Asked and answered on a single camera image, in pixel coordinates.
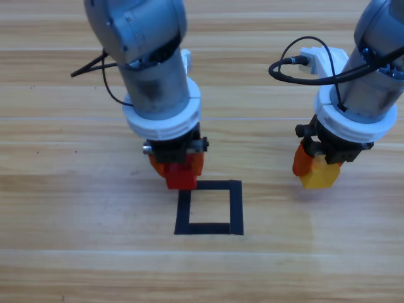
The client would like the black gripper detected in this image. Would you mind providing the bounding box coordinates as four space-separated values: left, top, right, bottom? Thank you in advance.
292 114 375 179
142 122 210 178

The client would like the yellow wooden cube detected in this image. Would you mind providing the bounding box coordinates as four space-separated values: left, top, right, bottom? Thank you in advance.
299 153 341 190

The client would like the red wooden cube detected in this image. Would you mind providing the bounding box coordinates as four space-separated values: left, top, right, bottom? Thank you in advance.
164 162 198 191

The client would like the black tape square outline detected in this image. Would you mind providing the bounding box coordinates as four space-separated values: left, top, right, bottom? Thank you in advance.
174 179 244 236

